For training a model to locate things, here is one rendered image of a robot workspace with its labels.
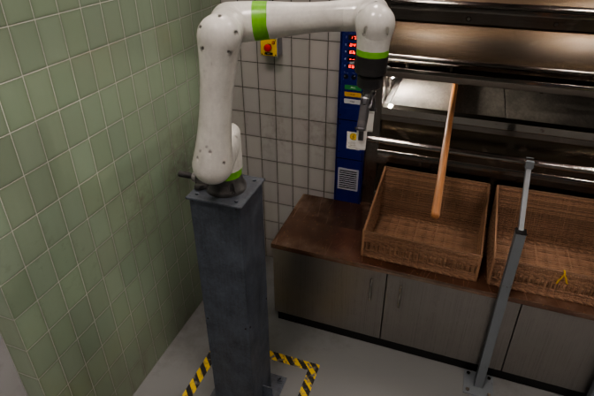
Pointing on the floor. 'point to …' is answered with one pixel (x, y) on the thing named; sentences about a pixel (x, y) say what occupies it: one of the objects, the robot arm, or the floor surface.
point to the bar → (472, 384)
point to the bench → (422, 304)
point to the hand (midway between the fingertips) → (364, 136)
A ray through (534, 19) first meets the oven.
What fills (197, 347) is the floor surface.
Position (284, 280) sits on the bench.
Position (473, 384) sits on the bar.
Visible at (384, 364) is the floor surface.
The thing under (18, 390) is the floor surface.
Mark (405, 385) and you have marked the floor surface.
